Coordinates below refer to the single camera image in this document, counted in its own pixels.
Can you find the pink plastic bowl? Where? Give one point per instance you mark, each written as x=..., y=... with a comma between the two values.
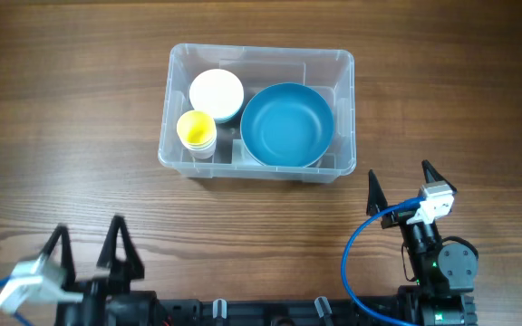
x=216, y=89

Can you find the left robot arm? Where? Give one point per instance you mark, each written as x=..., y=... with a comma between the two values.
x=106, y=300

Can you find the dark blue plate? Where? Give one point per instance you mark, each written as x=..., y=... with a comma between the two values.
x=287, y=125

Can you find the light blue plastic bowl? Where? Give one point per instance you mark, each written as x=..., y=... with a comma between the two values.
x=221, y=117

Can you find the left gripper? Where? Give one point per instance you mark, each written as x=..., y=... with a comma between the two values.
x=123, y=272

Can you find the white label in bin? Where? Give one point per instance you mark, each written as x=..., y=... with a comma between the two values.
x=241, y=156

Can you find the pink plastic cup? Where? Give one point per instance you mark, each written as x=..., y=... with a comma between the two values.
x=202, y=154

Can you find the yellow plastic cup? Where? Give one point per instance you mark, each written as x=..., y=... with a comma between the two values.
x=196, y=128

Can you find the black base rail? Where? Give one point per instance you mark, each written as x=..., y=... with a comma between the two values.
x=321, y=311

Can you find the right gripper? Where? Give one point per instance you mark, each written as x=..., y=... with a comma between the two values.
x=397, y=218

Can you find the clear plastic storage bin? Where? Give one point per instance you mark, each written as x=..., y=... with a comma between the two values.
x=329, y=72

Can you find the light green plastic cup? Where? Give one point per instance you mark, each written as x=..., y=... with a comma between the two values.
x=201, y=147

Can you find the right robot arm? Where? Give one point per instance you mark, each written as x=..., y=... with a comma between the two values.
x=444, y=268

